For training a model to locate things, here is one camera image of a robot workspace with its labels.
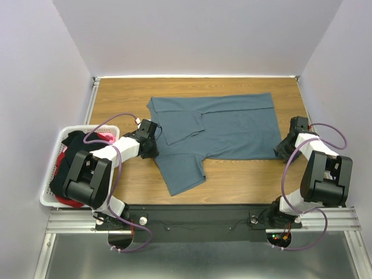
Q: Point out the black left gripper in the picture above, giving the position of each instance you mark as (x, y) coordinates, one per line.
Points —
(153, 153)

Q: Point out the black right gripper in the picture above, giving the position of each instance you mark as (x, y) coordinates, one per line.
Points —
(281, 149)

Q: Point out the blue-grey t-shirt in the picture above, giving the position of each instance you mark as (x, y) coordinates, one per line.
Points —
(234, 127)

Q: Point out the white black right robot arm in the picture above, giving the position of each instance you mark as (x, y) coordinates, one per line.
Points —
(325, 182)

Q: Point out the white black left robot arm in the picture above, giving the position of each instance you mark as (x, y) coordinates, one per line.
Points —
(121, 150)

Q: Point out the black t-shirt in basket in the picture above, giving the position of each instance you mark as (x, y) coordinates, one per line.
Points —
(80, 179)

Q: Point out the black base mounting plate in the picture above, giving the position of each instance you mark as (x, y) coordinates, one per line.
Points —
(199, 223)

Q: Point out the red t-shirt in basket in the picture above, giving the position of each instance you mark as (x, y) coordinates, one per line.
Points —
(60, 199)

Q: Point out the white plastic laundry basket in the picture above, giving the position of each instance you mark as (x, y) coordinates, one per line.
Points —
(47, 197)

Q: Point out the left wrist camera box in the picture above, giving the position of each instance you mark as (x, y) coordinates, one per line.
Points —
(147, 129)

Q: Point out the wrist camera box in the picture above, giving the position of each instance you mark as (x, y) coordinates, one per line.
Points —
(147, 129)
(299, 124)

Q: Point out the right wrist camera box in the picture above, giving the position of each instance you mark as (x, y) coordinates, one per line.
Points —
(299, 124)

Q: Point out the aluminium left side rail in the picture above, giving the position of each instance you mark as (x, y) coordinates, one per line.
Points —
(91, 102)

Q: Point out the aluminium front frame rail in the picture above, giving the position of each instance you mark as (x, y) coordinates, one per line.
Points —
(81, 221)

